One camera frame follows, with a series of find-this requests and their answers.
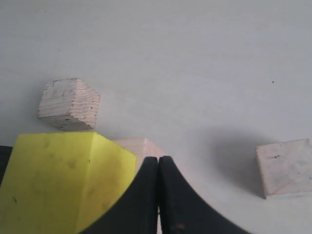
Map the large pale wooden cube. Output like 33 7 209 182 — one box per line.
112 137 168 234

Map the medium plywood cube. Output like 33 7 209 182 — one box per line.
37 78 100 132

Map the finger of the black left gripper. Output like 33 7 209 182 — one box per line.
0 146 12 183

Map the small light wooden cube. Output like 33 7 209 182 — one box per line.
256 138 312 199

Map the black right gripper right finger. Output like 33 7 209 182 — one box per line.
158 156 247 234

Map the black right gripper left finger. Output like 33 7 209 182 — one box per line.
81 156 158 234

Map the yellow cube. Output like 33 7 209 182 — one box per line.
0 132 137 234

